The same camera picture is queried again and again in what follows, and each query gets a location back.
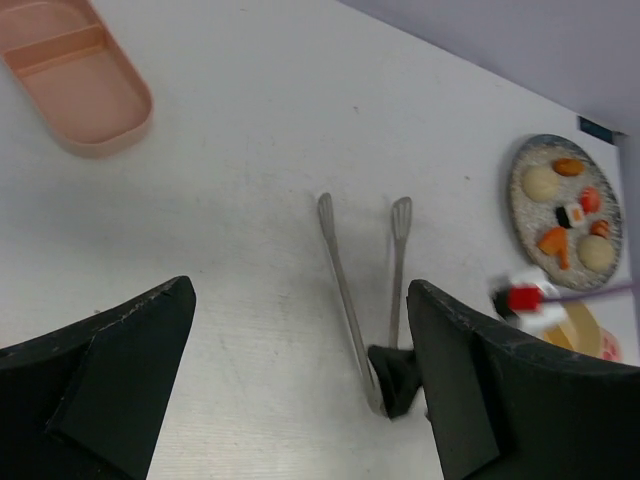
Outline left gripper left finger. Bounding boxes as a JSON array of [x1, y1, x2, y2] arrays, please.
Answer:
[[1, 276, 194, 479]]

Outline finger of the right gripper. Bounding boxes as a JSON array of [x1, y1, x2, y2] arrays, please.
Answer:
[[367, 345, 423, 419]]

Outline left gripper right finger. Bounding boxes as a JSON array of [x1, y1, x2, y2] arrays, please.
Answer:
[[407, 280, 639, 479]]

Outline metal tongs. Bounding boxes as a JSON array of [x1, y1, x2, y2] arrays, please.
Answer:
[[317, 192, 414, 416]]

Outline sushi roll toy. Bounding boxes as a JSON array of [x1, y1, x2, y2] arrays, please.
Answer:
[[555, 203, 586, 229]]

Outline small salmon sushi toy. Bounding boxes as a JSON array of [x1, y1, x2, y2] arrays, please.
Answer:
[[589, 219, 610, 239]]

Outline rice ball toy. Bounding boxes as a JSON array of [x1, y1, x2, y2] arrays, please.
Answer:
[[521, 165, 559, 203], [577, 235, 615, 273]]

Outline pink lunch box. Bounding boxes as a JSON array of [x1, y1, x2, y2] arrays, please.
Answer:
[[1, 1, 154, 158]]

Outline yellow lunch box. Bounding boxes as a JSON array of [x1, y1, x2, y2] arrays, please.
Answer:
[[542, 302, 601, 357]]

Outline pink perforated lid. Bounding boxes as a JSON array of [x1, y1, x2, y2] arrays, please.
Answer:
[[598, 328, 623, 363]]

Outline orange fried shrimp toy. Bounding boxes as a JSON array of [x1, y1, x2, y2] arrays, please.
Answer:
[[537, 226, 570, 270]]

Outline grey speckled plate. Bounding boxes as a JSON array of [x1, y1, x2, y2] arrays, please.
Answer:
[[507, 134, 624, 291]]

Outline fried nugget toy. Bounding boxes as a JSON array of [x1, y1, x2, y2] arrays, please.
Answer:
[[552, 158, 585, 177]]

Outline right blue table label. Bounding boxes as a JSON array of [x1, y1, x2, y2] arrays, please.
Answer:
[[578, 116, 615, 145]]

